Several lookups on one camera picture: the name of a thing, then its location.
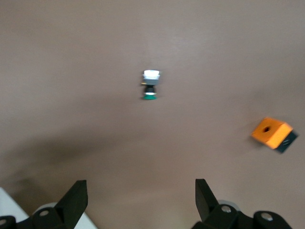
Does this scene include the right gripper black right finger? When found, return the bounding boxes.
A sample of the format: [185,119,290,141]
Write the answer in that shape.
[192,178,239,229]

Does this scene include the white drawer cabinet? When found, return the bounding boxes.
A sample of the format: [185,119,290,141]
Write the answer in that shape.
[0,187,98,229]

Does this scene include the brown table cover sheet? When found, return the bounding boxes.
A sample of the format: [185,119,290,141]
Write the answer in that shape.
[0,0,305,229]

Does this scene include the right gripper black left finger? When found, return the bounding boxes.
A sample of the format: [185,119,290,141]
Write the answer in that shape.
[32,180,88,229]

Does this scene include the green push button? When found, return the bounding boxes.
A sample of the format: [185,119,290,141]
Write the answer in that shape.
[139,69,163,101]

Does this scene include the orange box with black base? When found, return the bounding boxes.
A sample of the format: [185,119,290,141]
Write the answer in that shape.
[251,116,299,155]

